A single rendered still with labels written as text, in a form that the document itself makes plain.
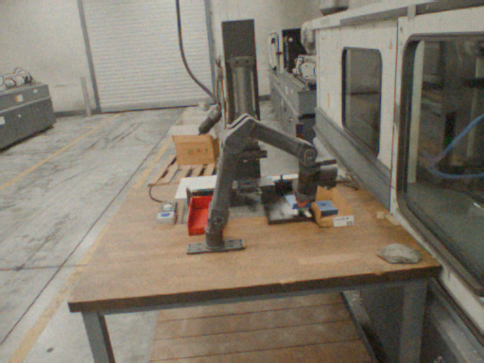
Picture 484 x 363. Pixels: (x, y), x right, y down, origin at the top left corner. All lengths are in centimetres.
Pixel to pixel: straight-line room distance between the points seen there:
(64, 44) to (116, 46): 134
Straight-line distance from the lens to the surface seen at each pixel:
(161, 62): 1102
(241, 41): 173
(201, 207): 177
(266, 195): 176
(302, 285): 126
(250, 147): 168
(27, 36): 1213
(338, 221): 156
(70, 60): 1173
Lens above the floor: 158
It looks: 20 degrees down
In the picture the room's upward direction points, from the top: 5 degrees counter-clockwise
